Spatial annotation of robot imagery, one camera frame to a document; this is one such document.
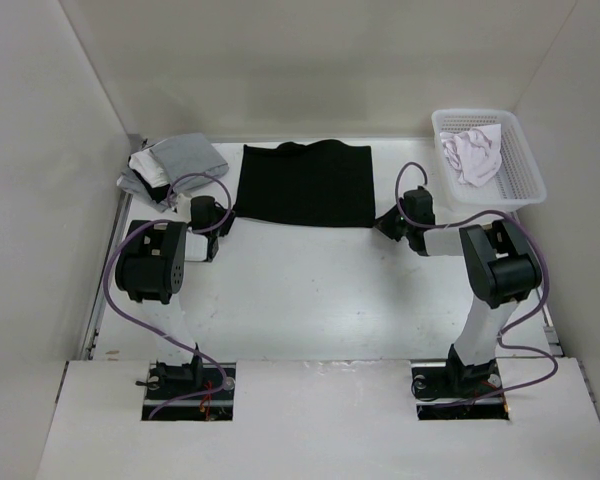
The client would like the black tank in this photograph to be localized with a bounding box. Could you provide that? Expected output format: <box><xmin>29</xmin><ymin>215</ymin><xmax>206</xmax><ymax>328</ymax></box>
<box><xmin>145</xmin><ymin>184</ymin><xmax>171</xmax><ymax>203</ymax></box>
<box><xmin>234</xmin><ymin>139</ymin><xmax>376</xmax><ymax>228</ymax></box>

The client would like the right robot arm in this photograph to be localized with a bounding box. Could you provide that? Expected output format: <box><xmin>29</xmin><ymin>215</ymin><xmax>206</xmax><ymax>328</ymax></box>
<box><xmin>391</xmin><ymin>186</ymin><xmax>543</xmax><ymax>401</ymax></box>

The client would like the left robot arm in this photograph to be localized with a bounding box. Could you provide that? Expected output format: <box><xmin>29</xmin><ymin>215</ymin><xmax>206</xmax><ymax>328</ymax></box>
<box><xmin>105</xmin><ymin>220</ymin><xmax>230</xmax><ymax>401</ymax></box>

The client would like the folded black tank top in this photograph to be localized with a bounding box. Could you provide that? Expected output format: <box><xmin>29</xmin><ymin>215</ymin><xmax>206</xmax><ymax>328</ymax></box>
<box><xmin>145</xmin><ymin>184</ymin><xmax>171</xmax><ymax>203</ymax></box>

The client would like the folded white tank top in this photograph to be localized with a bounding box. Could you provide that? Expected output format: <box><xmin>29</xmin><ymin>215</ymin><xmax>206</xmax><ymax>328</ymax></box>
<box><xmin>128</xmin><ymin>149</ymin><xmax>170</xmax><ymax>188</ymax></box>

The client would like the white tank top in basket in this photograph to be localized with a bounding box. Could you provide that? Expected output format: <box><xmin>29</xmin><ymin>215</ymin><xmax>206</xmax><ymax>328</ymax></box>
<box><xmin>439</xmin><ymin>124</ymin><xmax>502</xmax><ymax>188</ymax></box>

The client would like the bottom grey folded tank top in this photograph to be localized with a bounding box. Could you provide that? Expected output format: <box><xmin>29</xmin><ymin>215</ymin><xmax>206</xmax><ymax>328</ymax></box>
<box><xmin>117</xmin><ymin>168</ymin><xmax>172</xmax><ymax>213</ymax></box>

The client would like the white plastic basket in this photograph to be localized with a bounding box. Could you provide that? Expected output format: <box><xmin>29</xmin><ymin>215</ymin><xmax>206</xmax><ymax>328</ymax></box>
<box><xmin>431</xmin><ymin>108</ymin><xmax>547</xmax><ymax>213</ymax></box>

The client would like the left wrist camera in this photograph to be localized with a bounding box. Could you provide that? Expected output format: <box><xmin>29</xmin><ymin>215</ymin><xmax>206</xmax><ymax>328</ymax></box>
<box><xmin>173</xmin><ymin>194</ymin><xmax>192</xmax><ymax>215</ymax></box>

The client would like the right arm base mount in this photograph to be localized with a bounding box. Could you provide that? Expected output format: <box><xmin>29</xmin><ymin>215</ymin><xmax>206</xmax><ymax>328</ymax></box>
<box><xmin>411</xmin><ymin>362</ymin><xmax>509</xmax><ymax>421</ymax></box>

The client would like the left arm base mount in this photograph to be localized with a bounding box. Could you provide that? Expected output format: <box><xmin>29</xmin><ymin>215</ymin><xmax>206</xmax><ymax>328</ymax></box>
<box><xmin>136</xmin><ymin>358</ymin><xmax>236</xmax><ymax>422</ymax></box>

